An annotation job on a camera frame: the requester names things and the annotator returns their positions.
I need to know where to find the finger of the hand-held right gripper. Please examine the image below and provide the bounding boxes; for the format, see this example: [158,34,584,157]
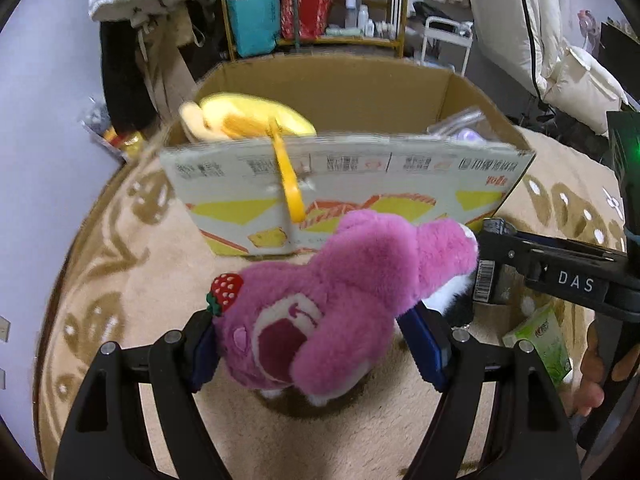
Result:
[480,217,616,262]
[397,300,583,480]
[470,259,530,306]
[52,309,221,480]

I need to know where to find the white plush toy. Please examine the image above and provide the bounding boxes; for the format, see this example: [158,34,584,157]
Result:
[425,270,481,326]

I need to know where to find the pink plush bear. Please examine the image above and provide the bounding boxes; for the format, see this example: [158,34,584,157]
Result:
[205,210,481,407]

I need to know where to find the purple item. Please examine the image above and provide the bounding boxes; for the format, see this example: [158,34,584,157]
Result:
[427,106,493,145]

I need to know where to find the cardboard box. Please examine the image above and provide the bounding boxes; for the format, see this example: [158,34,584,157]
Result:
[160,55,537,258]

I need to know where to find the yellow plush toy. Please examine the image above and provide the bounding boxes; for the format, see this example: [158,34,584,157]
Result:
[179,91,318,223]

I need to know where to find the person's right hand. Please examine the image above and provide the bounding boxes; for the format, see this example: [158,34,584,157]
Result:
[572,317,621,413]

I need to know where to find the green tissue pack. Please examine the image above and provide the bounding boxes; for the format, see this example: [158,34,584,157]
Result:
[501,302,572,386]

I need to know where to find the black monitor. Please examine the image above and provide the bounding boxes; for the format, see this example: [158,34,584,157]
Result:
[600,20,640,111]

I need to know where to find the white trolley cart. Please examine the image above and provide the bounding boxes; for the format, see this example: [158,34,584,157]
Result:
[417,15,473,78]

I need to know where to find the pink desk fan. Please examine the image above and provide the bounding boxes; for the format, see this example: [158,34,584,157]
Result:
[577,9,601,53]

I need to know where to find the dark bag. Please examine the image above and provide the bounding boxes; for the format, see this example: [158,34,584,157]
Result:
[412,1,473,28]

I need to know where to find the wooden shelf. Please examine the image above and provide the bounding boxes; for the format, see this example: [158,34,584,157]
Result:
[215,0,416,58]

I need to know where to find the group of white bottles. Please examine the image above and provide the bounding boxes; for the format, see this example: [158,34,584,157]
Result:
[327,0,401,38]

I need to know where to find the crinkled plastic bag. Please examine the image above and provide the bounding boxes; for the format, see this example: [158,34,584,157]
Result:
[81,97,146,163]

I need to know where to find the red bag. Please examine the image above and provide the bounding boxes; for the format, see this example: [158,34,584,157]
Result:
[277,0,336,41]

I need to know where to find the black garment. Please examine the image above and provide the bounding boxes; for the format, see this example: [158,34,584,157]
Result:
[99,20,156,133]

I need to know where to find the beige trousers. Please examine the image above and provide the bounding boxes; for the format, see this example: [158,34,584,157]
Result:
[132,7,201,116]

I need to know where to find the teal bag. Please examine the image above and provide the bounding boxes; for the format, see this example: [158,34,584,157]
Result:
[224,0,282,58]

